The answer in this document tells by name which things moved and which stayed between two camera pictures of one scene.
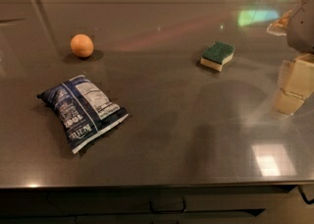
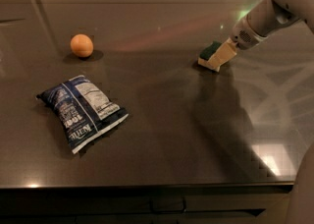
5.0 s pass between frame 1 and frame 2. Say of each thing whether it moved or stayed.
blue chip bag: stayed
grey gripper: moved
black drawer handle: stayed
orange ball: stayed
